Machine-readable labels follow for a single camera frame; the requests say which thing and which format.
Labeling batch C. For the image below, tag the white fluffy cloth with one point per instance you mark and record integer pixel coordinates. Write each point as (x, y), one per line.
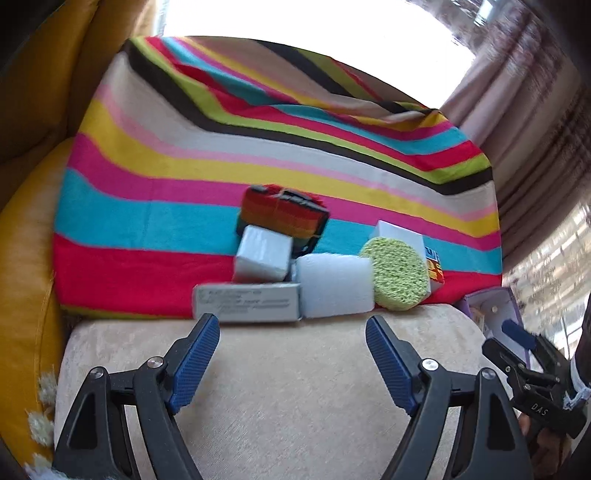
(39, 422)

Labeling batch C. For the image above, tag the plain white box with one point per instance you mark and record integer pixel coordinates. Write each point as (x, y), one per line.
(401, 230)
(263, 254)

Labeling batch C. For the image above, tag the striped colourful blanket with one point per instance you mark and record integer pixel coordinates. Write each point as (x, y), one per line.
(184, 184)

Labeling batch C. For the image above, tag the purple storage box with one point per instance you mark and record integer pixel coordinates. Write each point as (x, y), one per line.
(489, 307)

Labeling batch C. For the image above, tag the long grey box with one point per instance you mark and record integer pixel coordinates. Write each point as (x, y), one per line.
(249, 302)

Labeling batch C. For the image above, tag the round green sponge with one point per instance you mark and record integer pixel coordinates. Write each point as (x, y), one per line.
(397, 272)

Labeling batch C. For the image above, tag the patterned sheer curtain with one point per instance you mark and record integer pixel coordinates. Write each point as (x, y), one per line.
(545, 267)

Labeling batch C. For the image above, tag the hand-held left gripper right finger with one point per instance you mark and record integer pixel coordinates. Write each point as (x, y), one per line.
(390, 364)

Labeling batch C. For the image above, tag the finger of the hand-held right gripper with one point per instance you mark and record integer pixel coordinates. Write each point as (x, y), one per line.
(501, 355)
(519, 334)

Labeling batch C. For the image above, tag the beige fabric cushion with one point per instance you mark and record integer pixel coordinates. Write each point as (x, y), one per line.
(286, 392)

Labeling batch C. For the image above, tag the beige pleated curtain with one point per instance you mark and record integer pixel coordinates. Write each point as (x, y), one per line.
(531, 138)

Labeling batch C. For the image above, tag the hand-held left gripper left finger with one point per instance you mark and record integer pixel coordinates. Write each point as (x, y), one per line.
(194, 364)

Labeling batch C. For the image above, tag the white sponge block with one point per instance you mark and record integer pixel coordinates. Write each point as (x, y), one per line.
(334, 286)

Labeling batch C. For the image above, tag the small colourful box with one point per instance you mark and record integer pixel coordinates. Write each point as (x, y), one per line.
(434, 267)

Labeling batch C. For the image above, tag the person's right hand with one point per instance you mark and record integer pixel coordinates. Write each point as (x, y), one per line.
(549, 452)

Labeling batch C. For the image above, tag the yellow leather sofa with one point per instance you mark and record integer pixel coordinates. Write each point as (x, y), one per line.
(23, 277)

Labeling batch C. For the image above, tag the bright window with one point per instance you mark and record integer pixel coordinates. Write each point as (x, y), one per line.
(323, 23)

